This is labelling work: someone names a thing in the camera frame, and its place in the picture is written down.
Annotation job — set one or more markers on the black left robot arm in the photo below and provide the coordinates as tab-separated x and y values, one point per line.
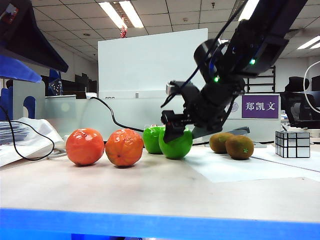
30	32

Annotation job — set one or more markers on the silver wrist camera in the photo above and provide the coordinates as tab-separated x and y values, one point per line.
172	87

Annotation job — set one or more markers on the white board panel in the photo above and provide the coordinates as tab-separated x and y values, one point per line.
150	67

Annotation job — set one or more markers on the red hanging ornament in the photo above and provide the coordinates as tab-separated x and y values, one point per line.
123	32

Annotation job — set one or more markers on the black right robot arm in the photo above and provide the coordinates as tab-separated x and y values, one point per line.
262	45

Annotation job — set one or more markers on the blue crystal trophy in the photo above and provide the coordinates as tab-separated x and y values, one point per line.
55	83

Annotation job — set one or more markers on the frosted glass desk partition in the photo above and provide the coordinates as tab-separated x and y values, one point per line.
140	112

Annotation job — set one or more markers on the white printed bag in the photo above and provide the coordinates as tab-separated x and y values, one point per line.
40	132

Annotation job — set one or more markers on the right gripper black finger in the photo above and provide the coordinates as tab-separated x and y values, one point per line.
203	132
173	131

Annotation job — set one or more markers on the grey stapler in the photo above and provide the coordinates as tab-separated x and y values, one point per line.
241	130

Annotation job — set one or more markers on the blue tape strip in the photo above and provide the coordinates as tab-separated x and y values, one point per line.
160	225

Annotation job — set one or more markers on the silver mirror puzzle cube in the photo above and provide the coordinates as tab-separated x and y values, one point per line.
292	145

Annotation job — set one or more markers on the brown toy kiwi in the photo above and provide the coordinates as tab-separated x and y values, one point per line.
238	148
217	143

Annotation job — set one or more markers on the black mesh office chair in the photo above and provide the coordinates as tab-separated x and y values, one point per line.
297	110

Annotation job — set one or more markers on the black shelf rack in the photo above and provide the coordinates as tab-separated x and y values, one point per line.
262	85

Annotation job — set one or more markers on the blue bookend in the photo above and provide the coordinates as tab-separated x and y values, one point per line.
5	102

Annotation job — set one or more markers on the purple and white name sign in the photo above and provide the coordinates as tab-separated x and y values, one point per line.
260	107

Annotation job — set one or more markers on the fluorescent ceiling light panel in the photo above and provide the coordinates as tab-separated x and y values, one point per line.
247	11
121	15
310	43

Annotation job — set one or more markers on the shiny orange toy tangerine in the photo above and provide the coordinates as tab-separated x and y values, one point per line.
85	147
124	147

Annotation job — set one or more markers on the grey metal bookend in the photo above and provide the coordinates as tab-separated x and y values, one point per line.
27	92

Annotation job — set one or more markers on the green plastic apple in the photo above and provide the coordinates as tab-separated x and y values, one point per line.
151	140
178	147

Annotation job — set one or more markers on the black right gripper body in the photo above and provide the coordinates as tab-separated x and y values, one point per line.
195	110

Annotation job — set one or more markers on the white paper sheet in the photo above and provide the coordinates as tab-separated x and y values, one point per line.
240	172
300	162

